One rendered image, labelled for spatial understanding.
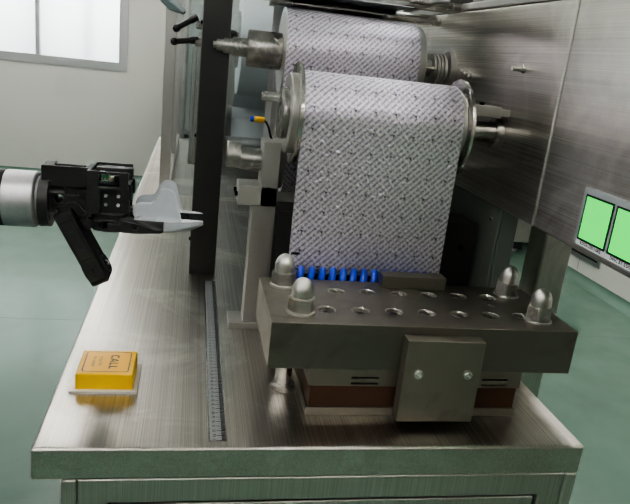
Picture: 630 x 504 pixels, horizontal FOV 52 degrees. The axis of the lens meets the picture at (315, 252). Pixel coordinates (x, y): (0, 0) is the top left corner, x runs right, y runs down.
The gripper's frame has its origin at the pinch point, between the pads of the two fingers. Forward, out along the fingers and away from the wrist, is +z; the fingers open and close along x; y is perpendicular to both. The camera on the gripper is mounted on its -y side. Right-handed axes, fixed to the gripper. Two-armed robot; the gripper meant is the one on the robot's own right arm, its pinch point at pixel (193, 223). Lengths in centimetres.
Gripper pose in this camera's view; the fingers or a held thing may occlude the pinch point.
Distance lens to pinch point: 93.5
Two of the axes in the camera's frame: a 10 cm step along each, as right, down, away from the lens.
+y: 1.1, -9.5, -2.8
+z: 9.8, 0.5, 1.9
